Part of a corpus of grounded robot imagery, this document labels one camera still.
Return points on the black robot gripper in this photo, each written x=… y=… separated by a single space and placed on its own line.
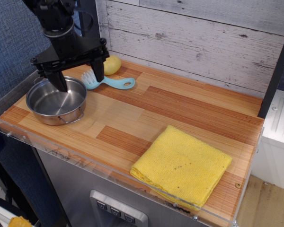
x=64 y=54

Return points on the small stainless steel pan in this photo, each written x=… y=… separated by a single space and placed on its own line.
x=53 y=107

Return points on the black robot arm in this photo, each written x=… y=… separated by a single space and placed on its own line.
x=53 y=15

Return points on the folded yellow cloth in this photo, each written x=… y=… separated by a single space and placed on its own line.
x=182 y=168

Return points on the light blue scrub brush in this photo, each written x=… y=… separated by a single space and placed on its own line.
x=89 y=80

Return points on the yellow plastic potato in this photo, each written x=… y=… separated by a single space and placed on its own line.
x=111 y=65

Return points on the clear acrylic edge guard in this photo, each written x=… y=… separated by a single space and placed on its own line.
x=114 y=140

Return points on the stainless steel cabinet front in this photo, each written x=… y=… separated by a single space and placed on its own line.
x=73 y=182

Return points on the silver button control panel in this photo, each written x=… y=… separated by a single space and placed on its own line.
x=110 y=212

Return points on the yellow black object bottom left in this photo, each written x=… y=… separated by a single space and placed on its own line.
x=14 y=221

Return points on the white ribbed appliance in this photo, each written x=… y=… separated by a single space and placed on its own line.
x=268 y=162

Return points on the left dark vertical post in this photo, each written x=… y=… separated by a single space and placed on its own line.
x=91 y=21

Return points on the dark vertical post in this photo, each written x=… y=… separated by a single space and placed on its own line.
x=91 y=21
x=272 y=87

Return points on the right dark vertical post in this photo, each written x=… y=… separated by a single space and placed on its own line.
x=272 y=87

